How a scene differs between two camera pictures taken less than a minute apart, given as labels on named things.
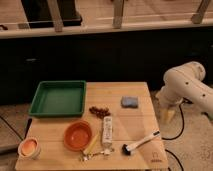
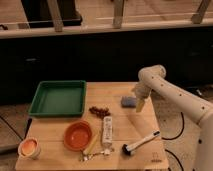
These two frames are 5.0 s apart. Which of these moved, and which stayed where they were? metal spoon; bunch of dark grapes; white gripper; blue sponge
Moved: white gripper
Stayed: bunch of dark grapes; blue sponge; metal spoon
